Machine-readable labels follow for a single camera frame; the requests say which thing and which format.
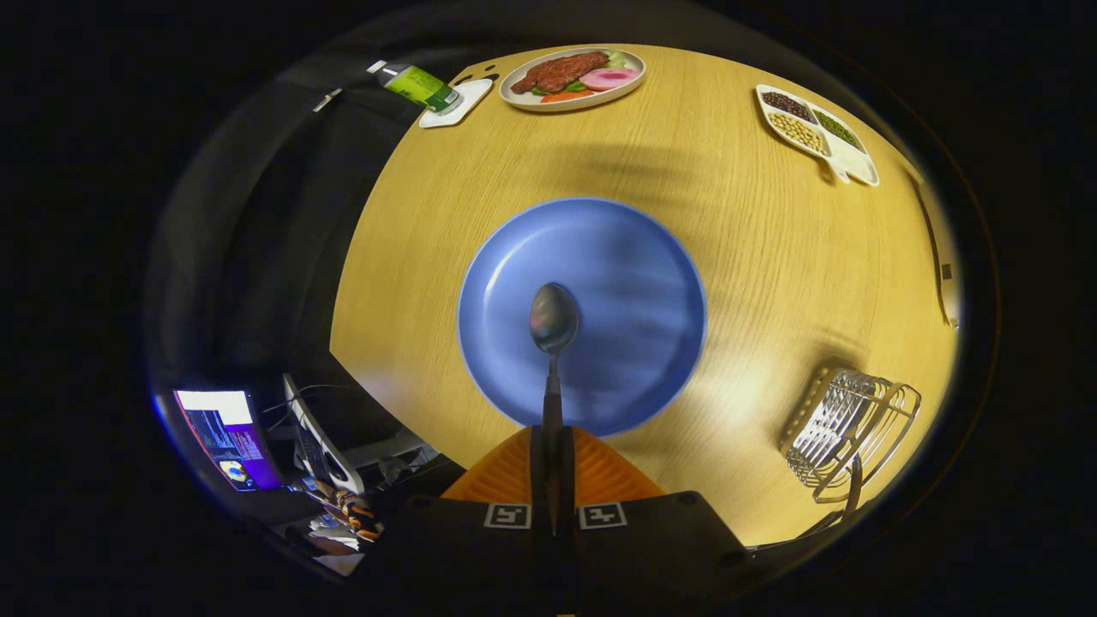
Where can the black backdrop cloth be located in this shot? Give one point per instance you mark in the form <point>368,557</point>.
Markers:
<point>257,214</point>

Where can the metal spoon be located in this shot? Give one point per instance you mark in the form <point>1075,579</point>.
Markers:
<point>553,317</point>

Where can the white clip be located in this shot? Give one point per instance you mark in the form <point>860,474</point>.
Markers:
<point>327,99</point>

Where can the blue plate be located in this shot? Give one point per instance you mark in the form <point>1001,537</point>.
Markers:
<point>634,300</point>

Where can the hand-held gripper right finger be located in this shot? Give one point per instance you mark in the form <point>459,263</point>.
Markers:
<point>568,471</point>

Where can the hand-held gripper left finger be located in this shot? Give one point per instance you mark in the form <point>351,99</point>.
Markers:
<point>536,471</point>

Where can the white toaster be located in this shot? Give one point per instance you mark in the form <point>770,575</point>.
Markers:
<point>945,283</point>

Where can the white cloth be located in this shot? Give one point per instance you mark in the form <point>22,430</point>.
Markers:
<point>338,561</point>

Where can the computer monitor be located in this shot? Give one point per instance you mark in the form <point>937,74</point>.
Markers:
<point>223,437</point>

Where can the green drink bottle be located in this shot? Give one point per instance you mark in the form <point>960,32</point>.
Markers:
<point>420,86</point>

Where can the orange black patterned sleeve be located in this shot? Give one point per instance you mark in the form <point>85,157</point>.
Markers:
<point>356,510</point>

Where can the white coaster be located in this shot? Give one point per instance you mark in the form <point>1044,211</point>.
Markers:
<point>471,98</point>

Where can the plate of toy food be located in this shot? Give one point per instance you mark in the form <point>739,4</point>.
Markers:
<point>557,73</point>

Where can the white divided bean tray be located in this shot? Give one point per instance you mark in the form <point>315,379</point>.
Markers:
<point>848,158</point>

